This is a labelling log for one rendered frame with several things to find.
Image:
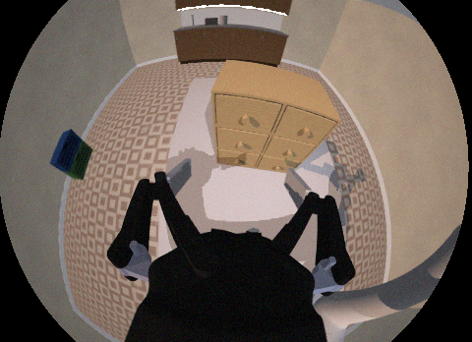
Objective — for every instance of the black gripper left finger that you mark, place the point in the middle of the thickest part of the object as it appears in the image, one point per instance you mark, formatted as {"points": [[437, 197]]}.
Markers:
{"points": [[129, 251]]}

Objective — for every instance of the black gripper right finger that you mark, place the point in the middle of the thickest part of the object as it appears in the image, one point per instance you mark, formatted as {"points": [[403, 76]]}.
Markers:
{"points": [[333, 268]]}

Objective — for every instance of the small wooden chest of drawers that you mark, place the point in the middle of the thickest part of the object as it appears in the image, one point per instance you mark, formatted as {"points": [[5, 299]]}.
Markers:
{"points": [[272, 84]]}

